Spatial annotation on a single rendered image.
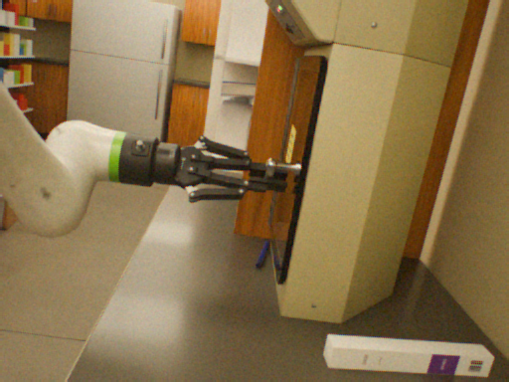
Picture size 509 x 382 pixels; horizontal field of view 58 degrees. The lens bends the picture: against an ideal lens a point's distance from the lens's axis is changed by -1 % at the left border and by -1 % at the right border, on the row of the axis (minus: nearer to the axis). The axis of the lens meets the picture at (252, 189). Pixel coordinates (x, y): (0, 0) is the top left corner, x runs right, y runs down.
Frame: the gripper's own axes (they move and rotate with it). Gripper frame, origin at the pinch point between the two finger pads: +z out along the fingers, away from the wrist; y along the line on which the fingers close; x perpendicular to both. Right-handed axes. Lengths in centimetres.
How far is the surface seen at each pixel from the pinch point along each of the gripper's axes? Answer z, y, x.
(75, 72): -196, 299, 375
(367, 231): 17.6, -9.0, -3.2
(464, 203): 49, 10, 17
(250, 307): 0.0, -21.8, 9.0
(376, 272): 23.0, -12.6, 7.3
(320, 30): 3.1, 13.3, -24.5
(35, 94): -247, 282, 408
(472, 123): 49, 28, 10
